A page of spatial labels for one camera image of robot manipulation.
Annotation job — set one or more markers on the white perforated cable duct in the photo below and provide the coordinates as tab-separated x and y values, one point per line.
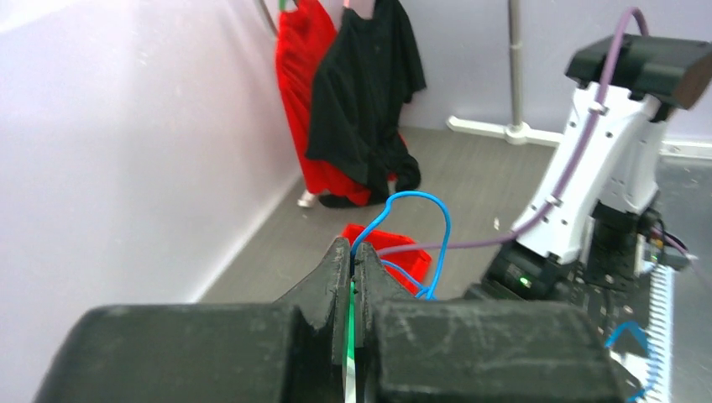
653	368

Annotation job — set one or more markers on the black t-shirt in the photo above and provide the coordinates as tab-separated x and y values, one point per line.
370	71

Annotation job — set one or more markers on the red t-shirt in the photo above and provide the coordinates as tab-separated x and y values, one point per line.
304	36

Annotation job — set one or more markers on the red plastic bin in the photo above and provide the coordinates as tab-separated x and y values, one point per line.
414	265

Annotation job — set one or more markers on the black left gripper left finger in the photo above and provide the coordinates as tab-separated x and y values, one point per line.
288	350

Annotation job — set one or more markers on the green hanger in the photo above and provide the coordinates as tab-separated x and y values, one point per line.
287	5

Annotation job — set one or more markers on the green plastic bin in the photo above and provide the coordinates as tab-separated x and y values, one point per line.
350	367

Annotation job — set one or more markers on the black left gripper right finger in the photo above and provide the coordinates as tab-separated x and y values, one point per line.
408	350

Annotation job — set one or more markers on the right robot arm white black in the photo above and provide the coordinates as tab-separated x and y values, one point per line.
581	233

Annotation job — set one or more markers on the metal clothes rack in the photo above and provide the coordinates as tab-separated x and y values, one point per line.
518	131

